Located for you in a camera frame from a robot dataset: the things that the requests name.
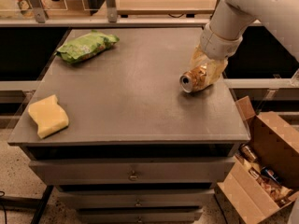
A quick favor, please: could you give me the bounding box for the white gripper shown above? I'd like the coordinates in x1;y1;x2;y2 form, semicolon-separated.
190;23;242;88

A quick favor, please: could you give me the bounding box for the orange soda can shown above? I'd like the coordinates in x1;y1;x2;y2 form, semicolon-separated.
179;66;206;93

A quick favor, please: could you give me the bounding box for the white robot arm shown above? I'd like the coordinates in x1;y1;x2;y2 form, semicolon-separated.
192;0;299;90

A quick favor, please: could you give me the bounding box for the brown can in box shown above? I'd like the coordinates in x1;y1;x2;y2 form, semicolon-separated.
239;144;258;162

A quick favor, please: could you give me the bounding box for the blue can in box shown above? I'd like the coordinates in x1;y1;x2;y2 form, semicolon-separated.
261;167;281;184

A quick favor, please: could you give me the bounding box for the yellow sponge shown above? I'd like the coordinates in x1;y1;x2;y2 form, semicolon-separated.
28;94;69;139

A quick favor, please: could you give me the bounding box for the green chip bag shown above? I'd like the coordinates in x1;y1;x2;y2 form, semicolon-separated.
56;30;120;63

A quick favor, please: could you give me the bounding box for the cardboard box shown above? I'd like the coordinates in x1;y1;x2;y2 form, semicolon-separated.
219;97;299;224

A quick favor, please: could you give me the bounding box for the top drawer knob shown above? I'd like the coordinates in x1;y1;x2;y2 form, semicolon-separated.
128;171;139;181

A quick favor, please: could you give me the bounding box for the snack packet in box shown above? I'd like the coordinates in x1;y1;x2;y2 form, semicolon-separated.
249;168;292;207

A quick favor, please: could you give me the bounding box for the middle drawer knob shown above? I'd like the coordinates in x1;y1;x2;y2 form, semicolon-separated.
135;200;142;207

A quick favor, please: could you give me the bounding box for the middle metal rail bracket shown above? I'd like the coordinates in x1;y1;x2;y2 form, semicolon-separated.
106;0;118;22

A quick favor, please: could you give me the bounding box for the metal rail bracket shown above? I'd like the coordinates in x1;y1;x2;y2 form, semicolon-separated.
106;0;118;22
30;0;48;23

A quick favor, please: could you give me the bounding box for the left metal rail bracket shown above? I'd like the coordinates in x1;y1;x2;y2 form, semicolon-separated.
30;0;48;23

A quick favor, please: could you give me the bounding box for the black floor cable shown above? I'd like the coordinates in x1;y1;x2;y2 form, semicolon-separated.
0;189;8;224

